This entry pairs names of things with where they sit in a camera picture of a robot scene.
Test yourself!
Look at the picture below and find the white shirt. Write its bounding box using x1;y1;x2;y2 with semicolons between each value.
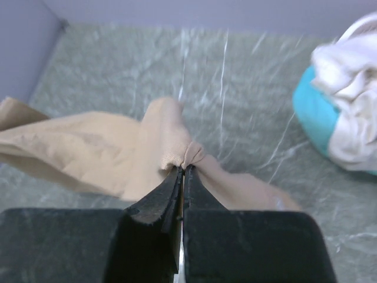
312;42;376;172

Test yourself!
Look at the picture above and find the beige polo shirt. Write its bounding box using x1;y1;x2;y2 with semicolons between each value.
1;97;299;211

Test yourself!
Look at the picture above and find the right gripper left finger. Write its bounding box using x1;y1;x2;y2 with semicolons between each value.
104;167;183;282

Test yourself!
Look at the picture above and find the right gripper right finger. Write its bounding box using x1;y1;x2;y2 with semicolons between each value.
183;166;337;282

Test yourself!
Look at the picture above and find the white laundry basket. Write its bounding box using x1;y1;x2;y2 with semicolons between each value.
338;12;377;42

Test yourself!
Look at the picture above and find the teal shirt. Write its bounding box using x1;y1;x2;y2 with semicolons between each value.
292;66;376;175

